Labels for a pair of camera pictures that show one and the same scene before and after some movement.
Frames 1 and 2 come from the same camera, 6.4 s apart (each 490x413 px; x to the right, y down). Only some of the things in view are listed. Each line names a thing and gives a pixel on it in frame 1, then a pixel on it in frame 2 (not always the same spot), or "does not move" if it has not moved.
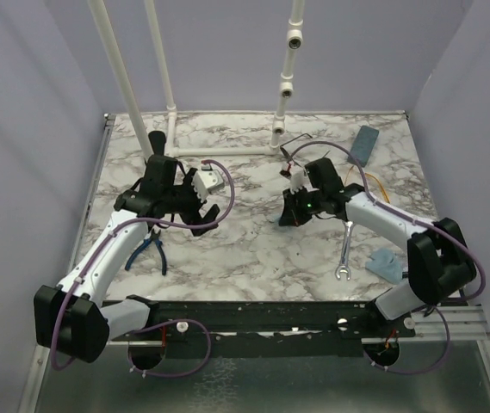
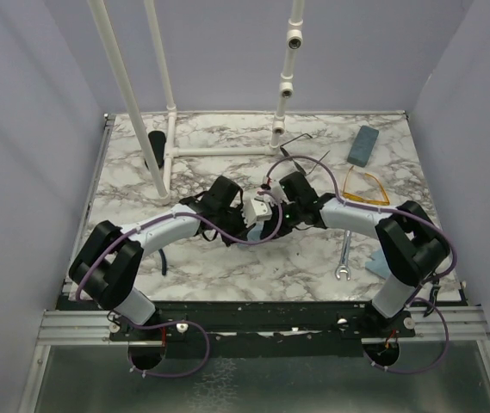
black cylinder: x=158 y=141 does not move
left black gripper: x=211 y=216 to x=241 y=232
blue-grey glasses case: x=363 y=145 does not move
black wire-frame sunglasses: x=284 y=151 does not move
